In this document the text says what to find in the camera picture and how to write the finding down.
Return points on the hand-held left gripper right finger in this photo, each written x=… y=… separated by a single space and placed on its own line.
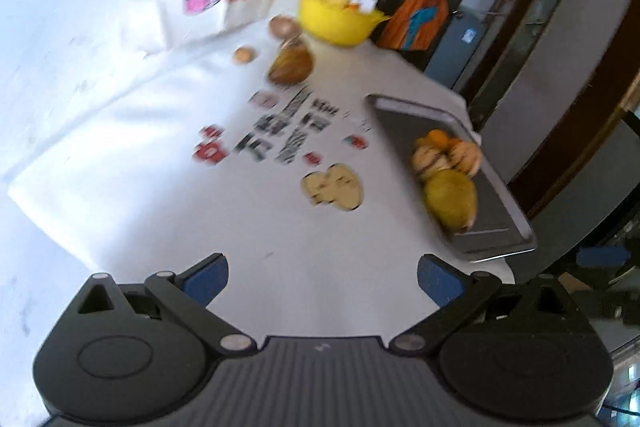
x=439 y=281

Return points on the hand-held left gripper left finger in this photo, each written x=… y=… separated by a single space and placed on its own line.
x=204 y=281

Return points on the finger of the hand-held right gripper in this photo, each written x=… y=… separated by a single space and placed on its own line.
x=602 y=258
x=612 y=304

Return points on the green-brown pear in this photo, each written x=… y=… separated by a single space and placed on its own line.
x=451 y=199

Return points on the metal baking tray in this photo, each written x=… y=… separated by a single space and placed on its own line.
x=495 y=212

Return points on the striped pepino melon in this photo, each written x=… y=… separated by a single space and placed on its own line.
x=431 y=162
x=467 y=158

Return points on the small orange tangerine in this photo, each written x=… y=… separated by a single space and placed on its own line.
x=456 y=144

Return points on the large orange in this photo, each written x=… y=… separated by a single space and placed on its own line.
x=436 y=138

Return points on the small brown round fruit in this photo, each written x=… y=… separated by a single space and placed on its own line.
x=244 y=55

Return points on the oblong yellow-brown fruit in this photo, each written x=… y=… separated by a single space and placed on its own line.
x=291 y=64

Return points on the plain brown fruit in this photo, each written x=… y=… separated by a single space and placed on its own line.
x=284 y=27

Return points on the white printed table mat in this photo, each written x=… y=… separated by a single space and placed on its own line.
x=150 y=167

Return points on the grey-blue appliance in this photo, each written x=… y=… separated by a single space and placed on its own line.
x=462 y=52

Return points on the yellow plastic bowl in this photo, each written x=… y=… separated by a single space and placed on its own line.
x=337 y=24

